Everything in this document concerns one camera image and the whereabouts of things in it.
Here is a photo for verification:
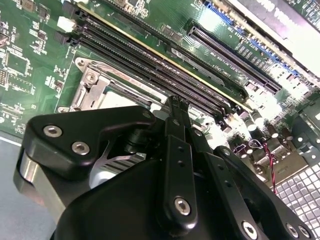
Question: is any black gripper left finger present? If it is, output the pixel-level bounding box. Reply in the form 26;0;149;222
23;96;199;233

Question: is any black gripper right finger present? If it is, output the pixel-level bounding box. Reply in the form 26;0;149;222
179;99;316;240

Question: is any metal socket cover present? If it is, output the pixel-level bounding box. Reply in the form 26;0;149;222
74;63;176;115

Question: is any silver CPU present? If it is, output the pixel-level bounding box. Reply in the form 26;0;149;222
99;91;153;112

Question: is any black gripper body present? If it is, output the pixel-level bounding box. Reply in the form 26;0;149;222
53;159;240;240

